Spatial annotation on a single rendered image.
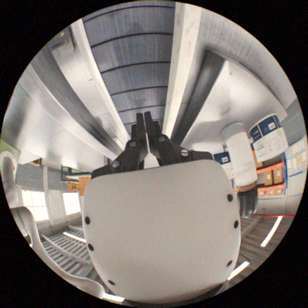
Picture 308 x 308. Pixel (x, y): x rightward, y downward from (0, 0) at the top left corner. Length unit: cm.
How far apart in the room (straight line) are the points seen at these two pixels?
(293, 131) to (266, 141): 396
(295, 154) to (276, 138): 386
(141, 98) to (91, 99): 11
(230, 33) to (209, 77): 12
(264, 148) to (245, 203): 22
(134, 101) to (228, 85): 15
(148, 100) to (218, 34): 18
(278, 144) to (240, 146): 21
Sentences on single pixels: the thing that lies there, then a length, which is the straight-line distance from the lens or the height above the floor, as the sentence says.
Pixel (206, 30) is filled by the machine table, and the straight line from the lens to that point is 19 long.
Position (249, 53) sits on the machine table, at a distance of 27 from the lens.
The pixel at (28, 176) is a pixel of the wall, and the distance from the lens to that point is 571.
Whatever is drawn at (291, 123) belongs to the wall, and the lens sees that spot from 439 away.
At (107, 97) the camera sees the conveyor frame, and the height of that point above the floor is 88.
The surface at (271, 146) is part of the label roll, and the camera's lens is 44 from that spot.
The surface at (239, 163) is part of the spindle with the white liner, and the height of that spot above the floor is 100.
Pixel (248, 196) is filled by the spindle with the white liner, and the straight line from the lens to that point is 33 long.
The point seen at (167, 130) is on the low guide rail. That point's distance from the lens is 16.
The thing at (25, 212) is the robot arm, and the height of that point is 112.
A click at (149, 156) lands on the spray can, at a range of 20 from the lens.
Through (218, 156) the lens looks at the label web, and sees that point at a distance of 52.
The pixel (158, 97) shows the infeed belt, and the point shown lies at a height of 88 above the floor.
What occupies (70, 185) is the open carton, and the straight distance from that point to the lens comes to 458.
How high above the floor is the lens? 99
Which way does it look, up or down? 16 degrees down
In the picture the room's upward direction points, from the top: 171 degrees clockwise
